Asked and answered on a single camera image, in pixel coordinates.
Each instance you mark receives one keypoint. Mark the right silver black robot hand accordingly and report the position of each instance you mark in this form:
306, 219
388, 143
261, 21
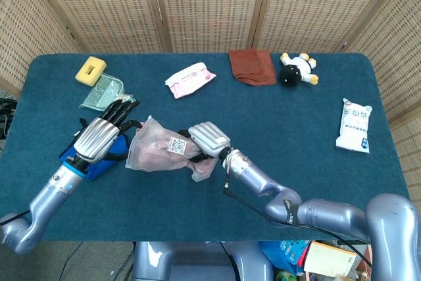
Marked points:
210, 137

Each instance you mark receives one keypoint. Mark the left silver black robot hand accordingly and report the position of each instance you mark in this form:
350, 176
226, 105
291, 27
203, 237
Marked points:
95, 137

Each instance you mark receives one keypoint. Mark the clear plastic bag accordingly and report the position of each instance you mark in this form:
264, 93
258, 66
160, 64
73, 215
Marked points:
144, 159

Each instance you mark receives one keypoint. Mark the pink floral garment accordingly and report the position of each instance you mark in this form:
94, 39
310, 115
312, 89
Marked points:
154, 147

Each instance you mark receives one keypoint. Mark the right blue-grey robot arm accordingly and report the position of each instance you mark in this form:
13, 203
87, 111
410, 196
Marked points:
329, 215

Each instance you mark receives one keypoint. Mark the blue fabric pouch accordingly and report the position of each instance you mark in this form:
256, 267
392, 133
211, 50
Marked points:
95, 170

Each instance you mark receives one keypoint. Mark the green comb in clear pack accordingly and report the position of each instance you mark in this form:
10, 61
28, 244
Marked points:
102, 91

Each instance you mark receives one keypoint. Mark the pink wet wipes pack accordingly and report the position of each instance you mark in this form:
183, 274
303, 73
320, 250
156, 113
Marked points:
189, 80

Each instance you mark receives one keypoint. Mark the yellow sponge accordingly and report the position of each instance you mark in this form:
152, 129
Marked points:
84, 75

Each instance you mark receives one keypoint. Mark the blue carpet table cover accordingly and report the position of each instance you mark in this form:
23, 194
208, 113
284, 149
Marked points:
184, 212

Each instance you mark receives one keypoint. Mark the brown folded cloth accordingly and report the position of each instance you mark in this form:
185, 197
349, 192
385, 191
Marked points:
251, 65

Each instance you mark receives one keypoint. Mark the black white plush toy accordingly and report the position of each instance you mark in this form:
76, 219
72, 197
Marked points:
291, 75

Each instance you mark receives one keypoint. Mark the blue-grey robot torso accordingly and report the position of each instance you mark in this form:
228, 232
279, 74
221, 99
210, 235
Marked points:
197, 264

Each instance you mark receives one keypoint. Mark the woven bamboo folding screen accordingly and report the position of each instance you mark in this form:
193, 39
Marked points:
207, 4

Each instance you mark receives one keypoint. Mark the white pouch with blue print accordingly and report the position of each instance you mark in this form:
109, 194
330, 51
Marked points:
355, 129

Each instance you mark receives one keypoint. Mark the cream yellow book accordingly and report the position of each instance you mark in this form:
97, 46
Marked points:
329, 259

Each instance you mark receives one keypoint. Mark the pink plastic crate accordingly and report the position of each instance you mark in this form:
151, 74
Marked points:
361, 266

